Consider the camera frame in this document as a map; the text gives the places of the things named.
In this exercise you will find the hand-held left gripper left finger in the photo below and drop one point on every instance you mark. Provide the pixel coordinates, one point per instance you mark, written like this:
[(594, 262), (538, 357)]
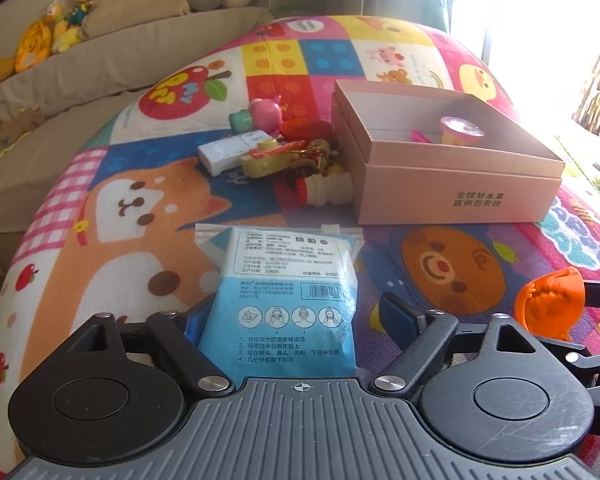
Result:
[(193, 327)]

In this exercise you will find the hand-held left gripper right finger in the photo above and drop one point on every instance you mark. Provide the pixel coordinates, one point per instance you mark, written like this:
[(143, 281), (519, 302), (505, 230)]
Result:
[(397, 312)]

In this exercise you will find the orange plastic toy mould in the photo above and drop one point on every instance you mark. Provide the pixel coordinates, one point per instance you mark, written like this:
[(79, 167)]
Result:
[(547, 305)]

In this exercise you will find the blue cotton pad packet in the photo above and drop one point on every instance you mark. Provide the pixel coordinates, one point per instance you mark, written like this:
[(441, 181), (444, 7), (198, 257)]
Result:
[(280, 300)]

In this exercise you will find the pink cardboard box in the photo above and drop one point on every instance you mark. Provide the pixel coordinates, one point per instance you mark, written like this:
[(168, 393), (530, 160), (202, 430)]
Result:
[(445, 185)]

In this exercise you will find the white bottle with red cap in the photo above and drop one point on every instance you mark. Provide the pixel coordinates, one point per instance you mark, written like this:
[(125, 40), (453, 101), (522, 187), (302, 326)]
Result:
[(330, 187)]

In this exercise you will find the red toy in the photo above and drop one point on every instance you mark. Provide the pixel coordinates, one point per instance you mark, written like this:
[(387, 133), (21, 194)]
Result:
[(305, 130)]

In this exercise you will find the colourful printed play mat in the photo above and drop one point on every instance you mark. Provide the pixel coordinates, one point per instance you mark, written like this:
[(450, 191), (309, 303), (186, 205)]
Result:
[(145, 240)]

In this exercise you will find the white rectangular plastic case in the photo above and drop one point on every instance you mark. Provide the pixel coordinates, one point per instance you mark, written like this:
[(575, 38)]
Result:
[(225, 152)]

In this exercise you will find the pink plastic stick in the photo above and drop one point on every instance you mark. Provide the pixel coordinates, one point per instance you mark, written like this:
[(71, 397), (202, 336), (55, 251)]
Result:
[(425, 136)]

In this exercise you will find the pink lidded dough cup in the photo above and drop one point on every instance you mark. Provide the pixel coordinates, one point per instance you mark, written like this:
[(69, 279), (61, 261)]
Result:
[(461, 131)]

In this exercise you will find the small green jar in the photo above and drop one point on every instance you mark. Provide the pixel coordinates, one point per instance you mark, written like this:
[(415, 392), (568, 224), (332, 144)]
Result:
[(242, 121)]

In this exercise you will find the pink pig toy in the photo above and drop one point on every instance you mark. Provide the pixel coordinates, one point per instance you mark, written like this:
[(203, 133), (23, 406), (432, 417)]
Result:
[(267, 110)]

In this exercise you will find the brown plush toy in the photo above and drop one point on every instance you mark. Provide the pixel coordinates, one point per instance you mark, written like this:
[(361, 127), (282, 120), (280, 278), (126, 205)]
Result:
[(20, 122)]

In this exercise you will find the beige sofa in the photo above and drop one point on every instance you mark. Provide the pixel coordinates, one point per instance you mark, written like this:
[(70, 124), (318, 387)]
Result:
[(55, 90)]

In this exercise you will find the round yellow plush toy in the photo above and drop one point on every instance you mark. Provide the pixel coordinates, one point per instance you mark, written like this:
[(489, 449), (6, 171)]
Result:
[(32, 47)]

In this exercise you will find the yellow duck plush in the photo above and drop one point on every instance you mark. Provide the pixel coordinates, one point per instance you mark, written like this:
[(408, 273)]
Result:
[(52, 12)]

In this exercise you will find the red-haired doll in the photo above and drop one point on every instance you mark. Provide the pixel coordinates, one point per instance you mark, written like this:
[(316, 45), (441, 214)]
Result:
[(82, 0)]

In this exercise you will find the yellow toy camera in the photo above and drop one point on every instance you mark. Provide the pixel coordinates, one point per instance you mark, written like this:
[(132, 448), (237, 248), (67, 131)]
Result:
[(262, 162)]

